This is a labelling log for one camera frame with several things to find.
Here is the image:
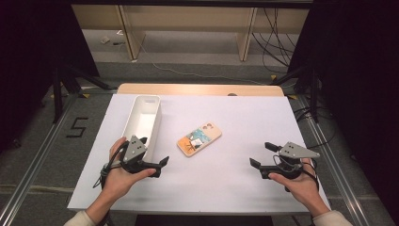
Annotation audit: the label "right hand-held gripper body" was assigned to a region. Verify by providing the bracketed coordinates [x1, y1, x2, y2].
[260, 141, 321, 181]

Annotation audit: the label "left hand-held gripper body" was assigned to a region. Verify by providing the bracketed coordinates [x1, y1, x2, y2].
[120, 135, 158, 175]

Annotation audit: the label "white plastic storage box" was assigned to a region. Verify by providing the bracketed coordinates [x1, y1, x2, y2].
[121, 94, 163, 163]

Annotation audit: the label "orange picture phone case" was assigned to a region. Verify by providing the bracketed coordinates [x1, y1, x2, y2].
[176, 121, 223, 157]

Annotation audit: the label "person's right hand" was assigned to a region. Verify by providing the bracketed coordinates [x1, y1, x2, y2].
[267, 157, 322, 209]

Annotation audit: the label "person's left hand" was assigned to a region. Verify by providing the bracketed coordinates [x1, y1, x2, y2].
[101, 137, 157, 203]

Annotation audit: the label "black metal stand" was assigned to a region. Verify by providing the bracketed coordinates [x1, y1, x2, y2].
[51, 61, 118, 124]
[270, 64, 322, 124]

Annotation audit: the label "black curtain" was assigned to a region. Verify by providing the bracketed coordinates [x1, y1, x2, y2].
[0, 0, 101, 153]
[286, 0, 399, 218]

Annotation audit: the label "beige wooden shelf unit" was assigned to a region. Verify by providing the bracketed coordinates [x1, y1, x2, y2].
[71, 4, 311, 62]

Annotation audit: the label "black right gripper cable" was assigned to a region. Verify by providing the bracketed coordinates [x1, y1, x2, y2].
[300, 158, 321, 193]

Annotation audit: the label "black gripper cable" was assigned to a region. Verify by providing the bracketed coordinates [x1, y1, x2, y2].
[92, 140, 130, 190]
[300, 158, 321, 193]

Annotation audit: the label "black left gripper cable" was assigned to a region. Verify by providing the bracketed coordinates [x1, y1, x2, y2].
[92, 140, 130, 190]

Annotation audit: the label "black floor cables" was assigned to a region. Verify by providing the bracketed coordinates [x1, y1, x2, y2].
[294, 105, 337, 151]

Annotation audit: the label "aluminium floor rail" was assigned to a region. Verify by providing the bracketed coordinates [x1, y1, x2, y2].
[0, 93, 81, 226]
[295, 94, 373, 226]

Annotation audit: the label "thin white floor cable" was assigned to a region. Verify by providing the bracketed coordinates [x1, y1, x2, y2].
[135, 37, 267, 87]

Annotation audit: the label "bundle of black cables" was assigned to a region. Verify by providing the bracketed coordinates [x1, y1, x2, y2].
[251, 8, 298, 75]

